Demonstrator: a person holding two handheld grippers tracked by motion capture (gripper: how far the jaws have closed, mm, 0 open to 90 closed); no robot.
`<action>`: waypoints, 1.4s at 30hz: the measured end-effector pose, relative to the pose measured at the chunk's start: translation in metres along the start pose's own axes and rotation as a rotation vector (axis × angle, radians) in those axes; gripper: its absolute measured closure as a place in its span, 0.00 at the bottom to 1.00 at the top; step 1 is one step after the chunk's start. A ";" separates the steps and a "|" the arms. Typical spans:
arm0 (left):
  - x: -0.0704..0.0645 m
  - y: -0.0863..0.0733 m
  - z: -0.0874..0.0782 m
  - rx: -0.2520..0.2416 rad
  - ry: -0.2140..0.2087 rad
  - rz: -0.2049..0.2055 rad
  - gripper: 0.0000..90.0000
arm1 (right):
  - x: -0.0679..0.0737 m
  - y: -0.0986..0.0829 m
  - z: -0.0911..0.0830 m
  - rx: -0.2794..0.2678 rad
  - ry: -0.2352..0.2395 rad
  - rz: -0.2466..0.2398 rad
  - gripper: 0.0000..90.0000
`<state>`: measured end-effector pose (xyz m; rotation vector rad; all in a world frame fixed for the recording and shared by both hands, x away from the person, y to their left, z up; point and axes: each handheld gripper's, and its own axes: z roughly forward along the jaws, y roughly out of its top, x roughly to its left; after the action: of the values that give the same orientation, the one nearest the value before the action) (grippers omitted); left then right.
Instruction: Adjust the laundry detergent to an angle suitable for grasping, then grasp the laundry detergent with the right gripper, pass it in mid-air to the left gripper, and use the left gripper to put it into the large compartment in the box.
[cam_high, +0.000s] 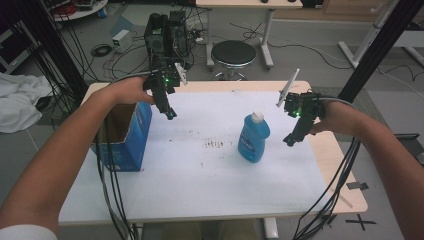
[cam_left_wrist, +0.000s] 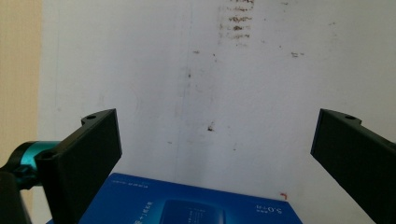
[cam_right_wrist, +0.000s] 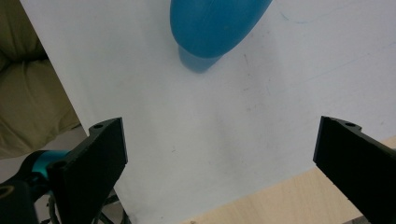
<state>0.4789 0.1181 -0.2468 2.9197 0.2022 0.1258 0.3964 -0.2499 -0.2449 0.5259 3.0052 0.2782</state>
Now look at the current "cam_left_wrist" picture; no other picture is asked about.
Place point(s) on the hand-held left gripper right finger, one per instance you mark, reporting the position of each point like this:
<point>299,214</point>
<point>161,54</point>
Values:
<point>358,155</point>

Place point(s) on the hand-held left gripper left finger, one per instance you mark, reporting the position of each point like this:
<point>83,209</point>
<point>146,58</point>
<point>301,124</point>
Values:
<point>81,161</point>

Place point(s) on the blue box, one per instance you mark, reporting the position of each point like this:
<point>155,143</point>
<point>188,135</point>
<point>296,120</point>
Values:
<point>186,205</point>

